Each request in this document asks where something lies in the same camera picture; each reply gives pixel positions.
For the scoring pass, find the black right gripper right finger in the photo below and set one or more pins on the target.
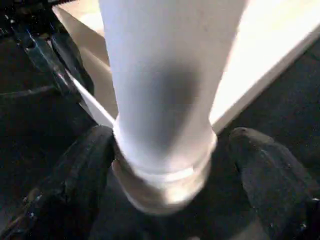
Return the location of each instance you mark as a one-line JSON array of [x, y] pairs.
[[280, 185]]

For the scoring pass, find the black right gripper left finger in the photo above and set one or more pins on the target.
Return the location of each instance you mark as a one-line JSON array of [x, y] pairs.
[[60, 195]]

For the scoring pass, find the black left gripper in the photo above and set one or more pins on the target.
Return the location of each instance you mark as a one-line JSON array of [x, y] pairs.
[[25, 12]]

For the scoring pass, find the white plastic table leg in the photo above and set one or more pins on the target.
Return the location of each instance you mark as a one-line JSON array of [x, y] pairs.
[[165, 100]]

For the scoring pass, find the black plastic mat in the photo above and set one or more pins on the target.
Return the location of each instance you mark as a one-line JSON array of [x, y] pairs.
[[30, 115]]

